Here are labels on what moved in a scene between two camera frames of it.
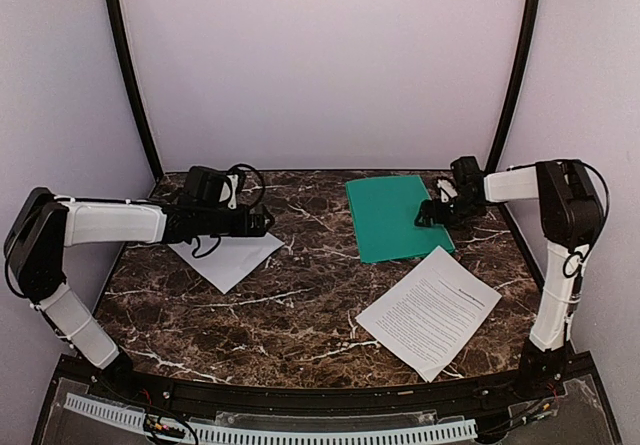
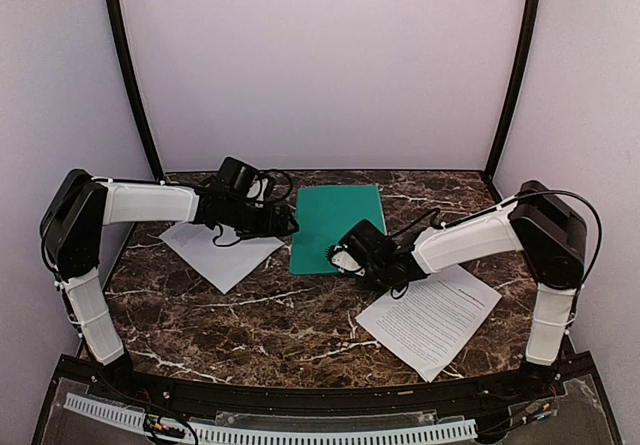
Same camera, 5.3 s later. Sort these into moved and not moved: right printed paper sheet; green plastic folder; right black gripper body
Moved: green plastic folder; right black gripper body
Not moved: right printed paper sheet
